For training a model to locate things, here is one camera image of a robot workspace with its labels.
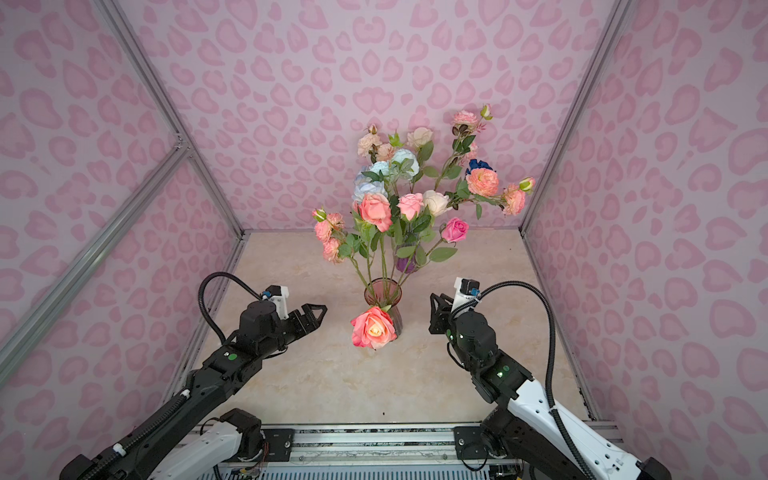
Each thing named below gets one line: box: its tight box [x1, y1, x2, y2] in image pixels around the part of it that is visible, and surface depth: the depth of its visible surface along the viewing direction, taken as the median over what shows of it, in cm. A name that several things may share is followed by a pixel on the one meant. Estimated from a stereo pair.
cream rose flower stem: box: [407, 127, 439, 177], surface depth 90 cm
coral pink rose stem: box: [447, 168, 536, 219], surface depth 70 cm
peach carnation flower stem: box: [358, 124, 395, 164], surface depth 88 cm
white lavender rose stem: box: [352, 178, 388, 202], surface depth 66 cm
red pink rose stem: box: [350, 305, 397, 351], surface depth 51 cm
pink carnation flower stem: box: [433, 104, 493, 193], surface depth 82 cm
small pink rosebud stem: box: [390, 193, 424, 288], surface depth 66 cm
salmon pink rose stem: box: [353, 193, 393, 295], surface depth 61 cm
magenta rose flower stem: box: [398, 217, 469, 285], surface depth 65 cm
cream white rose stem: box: [396, 190, 453, 289], surface depth 71 cm
